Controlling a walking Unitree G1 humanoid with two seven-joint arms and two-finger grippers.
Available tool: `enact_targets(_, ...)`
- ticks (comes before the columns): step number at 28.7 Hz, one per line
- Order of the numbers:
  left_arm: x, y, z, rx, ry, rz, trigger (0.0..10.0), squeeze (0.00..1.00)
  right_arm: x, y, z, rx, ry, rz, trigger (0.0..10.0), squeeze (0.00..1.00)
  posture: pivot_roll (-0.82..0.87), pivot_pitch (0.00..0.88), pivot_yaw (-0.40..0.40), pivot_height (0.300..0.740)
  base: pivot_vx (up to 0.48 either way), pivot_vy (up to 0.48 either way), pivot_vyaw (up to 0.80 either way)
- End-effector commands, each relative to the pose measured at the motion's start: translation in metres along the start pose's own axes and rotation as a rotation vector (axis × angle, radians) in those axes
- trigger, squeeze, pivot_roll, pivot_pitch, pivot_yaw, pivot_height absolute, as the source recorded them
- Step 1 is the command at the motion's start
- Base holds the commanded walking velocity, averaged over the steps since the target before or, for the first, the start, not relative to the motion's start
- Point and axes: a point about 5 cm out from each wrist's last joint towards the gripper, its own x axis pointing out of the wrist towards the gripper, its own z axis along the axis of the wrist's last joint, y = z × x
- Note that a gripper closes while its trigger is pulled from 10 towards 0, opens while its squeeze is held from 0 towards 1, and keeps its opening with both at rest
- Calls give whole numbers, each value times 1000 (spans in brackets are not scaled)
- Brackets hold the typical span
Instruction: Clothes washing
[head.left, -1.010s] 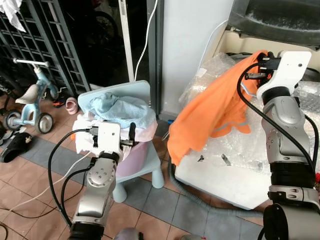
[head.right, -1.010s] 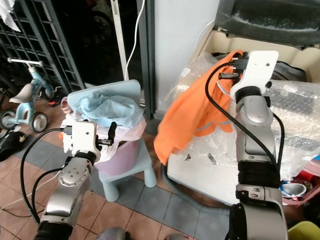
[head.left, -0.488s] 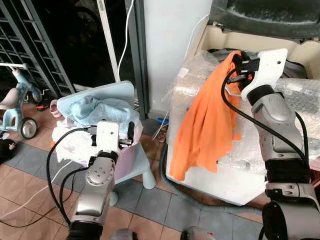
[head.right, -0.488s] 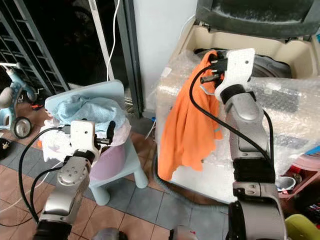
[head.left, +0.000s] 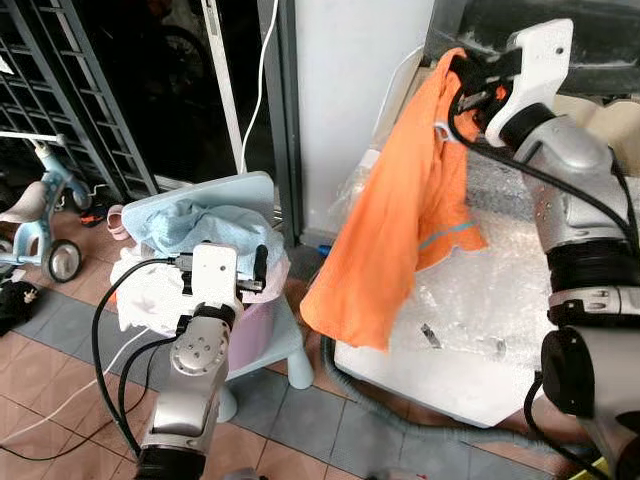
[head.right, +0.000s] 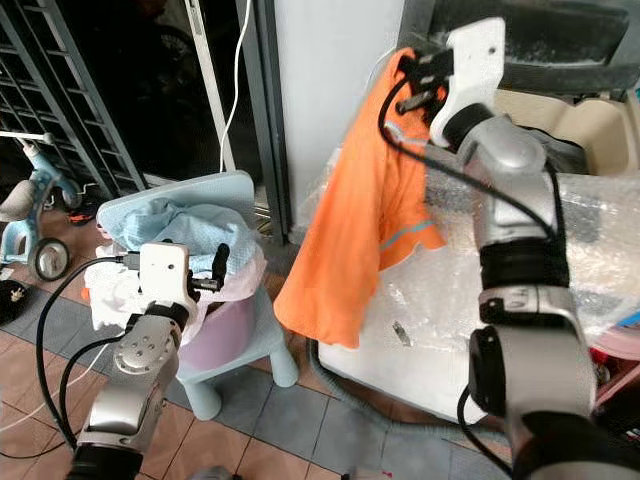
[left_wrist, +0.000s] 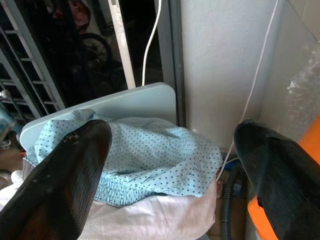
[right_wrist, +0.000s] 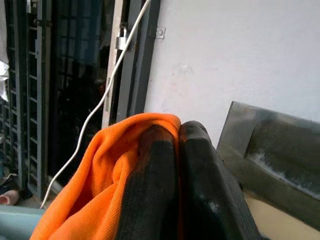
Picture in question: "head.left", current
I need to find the dark grey washer lid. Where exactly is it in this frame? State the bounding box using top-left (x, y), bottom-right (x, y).
top-left (424, 0), bottom-right (640, 98)

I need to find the dark metal grille gate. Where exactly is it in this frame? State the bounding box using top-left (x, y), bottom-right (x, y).
top-left (0, 0), bottom-right (159, 203)

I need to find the light blue child tricycle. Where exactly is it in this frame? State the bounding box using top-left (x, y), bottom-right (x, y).
top-left (0, 138), bottom-right (98, 284)

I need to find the white hanging cable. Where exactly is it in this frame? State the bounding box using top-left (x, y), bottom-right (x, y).
top-left (239, 0), bottom-right (282, 173)

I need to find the white cloth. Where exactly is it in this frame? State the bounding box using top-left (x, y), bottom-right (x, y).
top-left (108, 248), bottom-right (198, 333)

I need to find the light blue plastic chair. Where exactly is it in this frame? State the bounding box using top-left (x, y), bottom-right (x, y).
top-left (118, 171), bottom-right (317, 423)

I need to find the white pole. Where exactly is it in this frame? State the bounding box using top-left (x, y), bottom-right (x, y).
top-left (200, 0), bottom-right (248, 173)

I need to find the orange shirt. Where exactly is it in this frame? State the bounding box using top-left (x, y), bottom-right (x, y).
top-left (299, 46), bottom-right (493, 353)

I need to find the beige sink basin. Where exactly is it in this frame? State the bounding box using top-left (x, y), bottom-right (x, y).
top-left (550, 94), bottom-right (640, 153)

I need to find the light blue cloth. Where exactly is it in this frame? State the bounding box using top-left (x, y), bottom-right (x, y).
top-left (130, 203), bottom-right (278, 278)

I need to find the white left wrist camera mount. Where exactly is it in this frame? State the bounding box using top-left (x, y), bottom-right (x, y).
top-left (189, 242), bottom-right (242, 307)

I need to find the pink plastic basin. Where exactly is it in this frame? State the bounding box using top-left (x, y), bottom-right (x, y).
top-left (224, 268), bottom-right (293, 383)

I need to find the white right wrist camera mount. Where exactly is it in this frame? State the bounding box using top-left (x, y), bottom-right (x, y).
top-left (484, 18), bottom-right (576, 147)

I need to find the white washing machine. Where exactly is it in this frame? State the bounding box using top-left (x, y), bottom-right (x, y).
top-left (328, 0), bottom-right (640, 431)

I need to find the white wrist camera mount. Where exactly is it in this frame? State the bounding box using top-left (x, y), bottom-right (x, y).
top-left (189, 242), bottom-right (242, 307)
top-left (484, 18), bottom-right (576, 147)

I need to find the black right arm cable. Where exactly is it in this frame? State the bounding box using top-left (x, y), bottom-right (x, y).
top-left (446, 85), bottom-right (640, 246)

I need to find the pink slipper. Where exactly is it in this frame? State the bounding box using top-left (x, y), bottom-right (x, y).
top-left (104, 204), bottom-right (132, 242)

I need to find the black toy on floor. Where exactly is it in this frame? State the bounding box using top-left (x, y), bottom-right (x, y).
top-left (0, 283), bottom-right (42, 337)

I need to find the clear bubble wrap sheet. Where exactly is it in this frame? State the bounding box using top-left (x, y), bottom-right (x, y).
top-left (338, 148), bottom-right (640, 363)

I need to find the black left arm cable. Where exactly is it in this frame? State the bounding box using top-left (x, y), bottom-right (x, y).
top-left (92, 256), bottom-right (193, 456)

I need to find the white floor cable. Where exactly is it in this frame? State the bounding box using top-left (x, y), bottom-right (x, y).
top-left (0, 328), bottom-right (153, 443)

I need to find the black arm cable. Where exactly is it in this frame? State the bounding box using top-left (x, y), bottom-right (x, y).
top-left (446, 85), bottom-right (640, 246)
top-left (92, 256), bottom-right (193, 456)

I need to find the grey door frame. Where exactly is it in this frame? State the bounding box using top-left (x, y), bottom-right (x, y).
top-left (257, 0), bottom-right (303, 248)

